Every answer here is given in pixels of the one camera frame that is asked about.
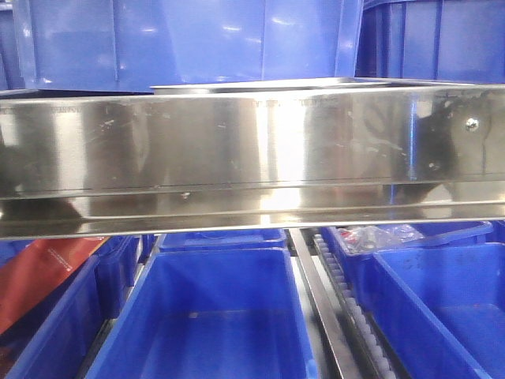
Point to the large blue crate upper right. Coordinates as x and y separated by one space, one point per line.
433 40

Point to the clear plastic parts bags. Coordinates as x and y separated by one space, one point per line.
365 239

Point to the silver metal tray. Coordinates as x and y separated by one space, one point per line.
294 85

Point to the blue bin lower centre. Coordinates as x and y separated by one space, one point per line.
211 314

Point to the blue bin behind centre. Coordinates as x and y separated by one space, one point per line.
222 240

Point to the large blue crate upper left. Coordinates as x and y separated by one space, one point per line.
132 46

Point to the steel roller track divider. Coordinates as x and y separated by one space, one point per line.
345 341

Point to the red paper bag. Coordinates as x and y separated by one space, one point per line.
45 264

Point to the blue bin lower right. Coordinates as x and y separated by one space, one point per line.
442 309

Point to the blue bin lower left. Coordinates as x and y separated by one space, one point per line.
52 339

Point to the large blue crate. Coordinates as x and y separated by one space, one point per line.
433 40
132 46

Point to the stainless steel shelf rail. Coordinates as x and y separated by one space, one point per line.
213 158

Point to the blue bin with plastic bags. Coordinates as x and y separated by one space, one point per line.
357 269

